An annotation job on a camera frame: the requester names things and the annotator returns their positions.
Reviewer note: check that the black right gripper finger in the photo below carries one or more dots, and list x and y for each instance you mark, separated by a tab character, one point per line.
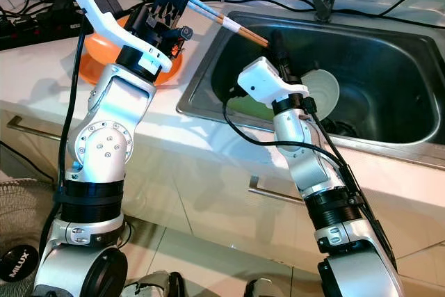
279	50

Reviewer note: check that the orange bowl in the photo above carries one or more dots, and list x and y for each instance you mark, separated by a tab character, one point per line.
101	46

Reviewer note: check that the white chopstick brown tip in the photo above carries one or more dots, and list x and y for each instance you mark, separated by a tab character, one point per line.
222	26
226	20

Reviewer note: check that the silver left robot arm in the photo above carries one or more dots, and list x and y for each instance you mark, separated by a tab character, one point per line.
104	144

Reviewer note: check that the white bowl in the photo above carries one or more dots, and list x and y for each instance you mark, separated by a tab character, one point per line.
323	88

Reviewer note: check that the green plate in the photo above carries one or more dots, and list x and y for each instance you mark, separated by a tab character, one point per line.
245	108

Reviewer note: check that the stainless steel sink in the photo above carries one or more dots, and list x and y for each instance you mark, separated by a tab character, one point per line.
382	53

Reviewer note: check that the black power strip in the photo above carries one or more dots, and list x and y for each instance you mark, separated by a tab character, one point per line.
35	33

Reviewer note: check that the grey floor fan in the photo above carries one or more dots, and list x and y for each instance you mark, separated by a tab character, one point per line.
17	220

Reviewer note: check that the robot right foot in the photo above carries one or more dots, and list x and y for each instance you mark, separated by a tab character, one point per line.
264	288

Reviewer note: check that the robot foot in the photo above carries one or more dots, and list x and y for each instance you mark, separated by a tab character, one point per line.
153	286
264	288

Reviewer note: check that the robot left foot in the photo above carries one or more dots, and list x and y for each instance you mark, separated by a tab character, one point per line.
153	286

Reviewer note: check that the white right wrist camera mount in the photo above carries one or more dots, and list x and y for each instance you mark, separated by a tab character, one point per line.
261	78

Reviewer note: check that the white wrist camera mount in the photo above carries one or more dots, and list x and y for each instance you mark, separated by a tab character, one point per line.
261	78
94	1

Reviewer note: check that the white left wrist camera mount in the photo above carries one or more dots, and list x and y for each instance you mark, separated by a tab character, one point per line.
94	1

